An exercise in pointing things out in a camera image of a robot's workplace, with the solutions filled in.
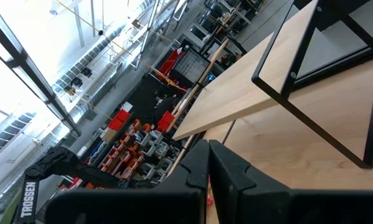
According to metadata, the red plastic bin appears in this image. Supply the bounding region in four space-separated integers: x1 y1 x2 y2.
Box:
107 108 131 132
156 111 176 133

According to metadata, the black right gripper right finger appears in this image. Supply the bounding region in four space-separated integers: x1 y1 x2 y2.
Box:
208 139 293 224

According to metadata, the black grid panel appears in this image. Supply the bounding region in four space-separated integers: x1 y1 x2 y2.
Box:
172 49 211 88

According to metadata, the red artificial flower spray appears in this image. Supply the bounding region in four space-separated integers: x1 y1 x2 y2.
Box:
205 182 215 208

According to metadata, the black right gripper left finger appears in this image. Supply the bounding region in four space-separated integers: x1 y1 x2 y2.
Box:
156 139 210 224

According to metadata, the storage rack with small bins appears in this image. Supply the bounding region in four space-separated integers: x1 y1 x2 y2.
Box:
97 118 181 185

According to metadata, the wooden shelf with black frame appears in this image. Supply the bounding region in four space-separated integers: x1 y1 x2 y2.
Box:
172 0 373 169

